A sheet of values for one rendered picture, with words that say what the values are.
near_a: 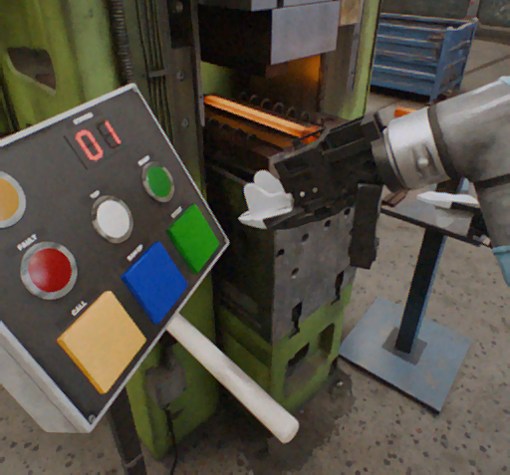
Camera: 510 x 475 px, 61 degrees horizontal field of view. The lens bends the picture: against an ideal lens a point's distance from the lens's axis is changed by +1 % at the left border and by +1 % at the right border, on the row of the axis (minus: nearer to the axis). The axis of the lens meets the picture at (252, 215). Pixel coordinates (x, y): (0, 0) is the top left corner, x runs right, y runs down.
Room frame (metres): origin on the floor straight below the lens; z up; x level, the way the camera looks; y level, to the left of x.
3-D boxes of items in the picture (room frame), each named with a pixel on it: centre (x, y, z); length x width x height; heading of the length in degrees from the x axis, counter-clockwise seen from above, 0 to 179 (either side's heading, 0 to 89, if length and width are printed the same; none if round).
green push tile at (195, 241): (0.50, 0.09, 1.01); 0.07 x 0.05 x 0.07; 159
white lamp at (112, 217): (0.42, 0.16, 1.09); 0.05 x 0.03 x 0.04; 134
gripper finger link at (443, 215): (0.62, -0.33, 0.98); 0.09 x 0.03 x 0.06; 80
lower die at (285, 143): (1.05, 0.04, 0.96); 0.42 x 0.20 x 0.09; 44
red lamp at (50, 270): (0.33, 0.20, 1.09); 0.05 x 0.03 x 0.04; 134
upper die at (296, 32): (1.05, 0.04, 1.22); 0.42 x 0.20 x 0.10; 44
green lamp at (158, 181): (0.52, 0.13, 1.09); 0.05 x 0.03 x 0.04; 134
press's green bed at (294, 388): (1.10, 0.00, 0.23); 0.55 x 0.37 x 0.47; 44
